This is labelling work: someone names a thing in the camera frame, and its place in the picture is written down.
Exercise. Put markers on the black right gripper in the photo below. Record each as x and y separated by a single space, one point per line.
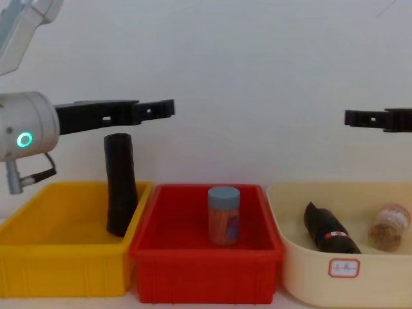
400 119

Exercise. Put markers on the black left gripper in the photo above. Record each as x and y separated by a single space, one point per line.
96 117

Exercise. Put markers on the plain black bag roll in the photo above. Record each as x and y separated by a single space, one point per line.
120 186

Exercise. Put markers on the black bag roll with label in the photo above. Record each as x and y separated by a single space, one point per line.
325 225

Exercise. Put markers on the clear jar of toothpicks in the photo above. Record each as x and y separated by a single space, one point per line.
386 228

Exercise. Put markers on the toothpick jar with grey lid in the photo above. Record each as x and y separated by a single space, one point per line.
222 222

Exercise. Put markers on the white label with red border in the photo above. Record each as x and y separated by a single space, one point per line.
343 267

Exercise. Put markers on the cream plastic bin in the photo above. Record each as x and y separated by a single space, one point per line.
305 273

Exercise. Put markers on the red plastic bin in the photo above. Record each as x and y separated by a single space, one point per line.
206 273

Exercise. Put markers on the yellow plastic bin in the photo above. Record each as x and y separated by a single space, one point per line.
64 267

